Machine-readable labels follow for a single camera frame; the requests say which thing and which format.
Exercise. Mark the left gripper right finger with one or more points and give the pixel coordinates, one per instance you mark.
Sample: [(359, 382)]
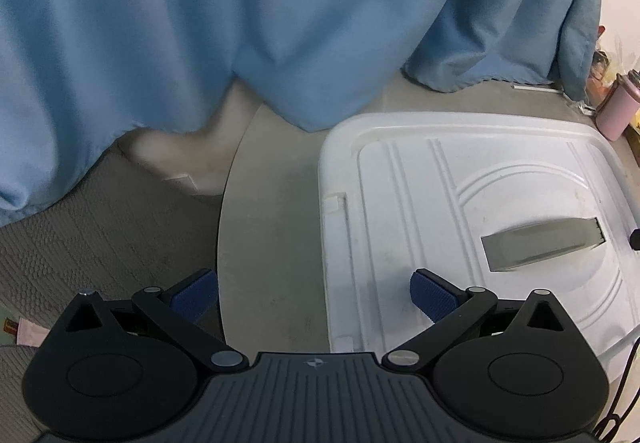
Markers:
[(455, 313)]

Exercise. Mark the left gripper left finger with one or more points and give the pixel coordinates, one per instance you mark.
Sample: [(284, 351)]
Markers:
[(174, 312)]

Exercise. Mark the white plastic bin lid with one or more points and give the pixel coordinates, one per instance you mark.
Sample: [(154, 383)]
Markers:
[(401, 191)]

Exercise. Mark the dark grey sofa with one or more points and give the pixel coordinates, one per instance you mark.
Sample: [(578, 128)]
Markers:
[(121, 229)]

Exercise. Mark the pink thermos bottle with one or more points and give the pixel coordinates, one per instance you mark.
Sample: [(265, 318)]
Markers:
[(619, 107)]

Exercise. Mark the blue curtain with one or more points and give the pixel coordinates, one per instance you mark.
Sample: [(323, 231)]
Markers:
[(78, 74)]

